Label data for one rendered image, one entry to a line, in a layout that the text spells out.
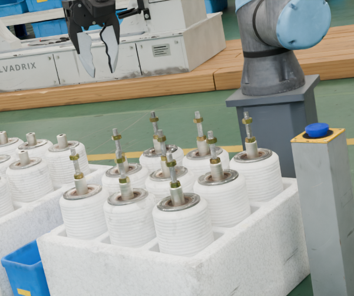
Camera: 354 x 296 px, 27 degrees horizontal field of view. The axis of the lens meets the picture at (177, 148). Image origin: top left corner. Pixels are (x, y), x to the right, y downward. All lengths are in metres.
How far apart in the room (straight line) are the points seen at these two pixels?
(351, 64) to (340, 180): 1.82
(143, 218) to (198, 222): 0.12
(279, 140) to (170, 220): 0.55
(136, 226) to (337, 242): 0.35
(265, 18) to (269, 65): 0.14
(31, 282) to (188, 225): 0.42
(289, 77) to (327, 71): 1.41
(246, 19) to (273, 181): 0.43
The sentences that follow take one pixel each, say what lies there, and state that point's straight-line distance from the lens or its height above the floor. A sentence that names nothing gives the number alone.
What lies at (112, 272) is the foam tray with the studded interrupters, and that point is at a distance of 1.32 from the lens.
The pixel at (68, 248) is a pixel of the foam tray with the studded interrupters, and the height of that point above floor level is 0.17.
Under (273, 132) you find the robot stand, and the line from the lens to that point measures 1.70.
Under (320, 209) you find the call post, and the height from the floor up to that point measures 0.19.
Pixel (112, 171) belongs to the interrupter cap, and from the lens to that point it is 1.50.
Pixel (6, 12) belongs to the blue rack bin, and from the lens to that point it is 7.03.
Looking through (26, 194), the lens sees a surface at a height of 0.19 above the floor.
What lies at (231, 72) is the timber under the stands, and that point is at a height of 0.07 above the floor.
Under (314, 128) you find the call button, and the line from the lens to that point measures 1.27.
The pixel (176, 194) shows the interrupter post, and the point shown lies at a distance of 1.24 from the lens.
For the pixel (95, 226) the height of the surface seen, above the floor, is 0.20.
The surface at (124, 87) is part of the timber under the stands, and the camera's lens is 3.42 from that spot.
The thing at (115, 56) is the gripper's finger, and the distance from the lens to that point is 1.44.
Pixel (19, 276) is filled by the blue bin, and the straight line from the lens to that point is 1.54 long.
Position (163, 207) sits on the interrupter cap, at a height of 0.25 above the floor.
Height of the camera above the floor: 0.68
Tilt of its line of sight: 16 degrees down
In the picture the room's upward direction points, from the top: 11 degrees counter-clockwise
